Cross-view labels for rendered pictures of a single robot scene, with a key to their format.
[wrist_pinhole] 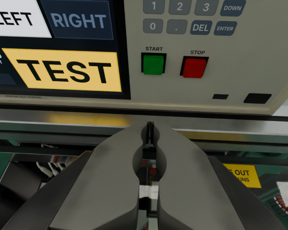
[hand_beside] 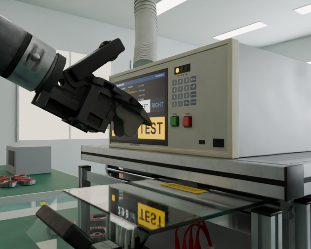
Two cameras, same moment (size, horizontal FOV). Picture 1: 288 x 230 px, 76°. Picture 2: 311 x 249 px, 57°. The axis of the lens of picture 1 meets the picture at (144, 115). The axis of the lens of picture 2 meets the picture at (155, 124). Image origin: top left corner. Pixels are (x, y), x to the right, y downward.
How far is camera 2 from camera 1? 0.53 m
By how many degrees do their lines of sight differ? 68
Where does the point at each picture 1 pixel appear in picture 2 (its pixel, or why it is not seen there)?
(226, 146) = (199, 177)
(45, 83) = (143, 135)
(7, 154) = (111, 179)
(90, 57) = (157, 119)
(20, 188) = not seen: outside the picture
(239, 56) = (201, 114)
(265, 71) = (213, 122)
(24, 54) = not seen: hidden behind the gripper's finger
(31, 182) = not seen: outside the picture
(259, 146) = (216, 177)
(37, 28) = (147, 108)
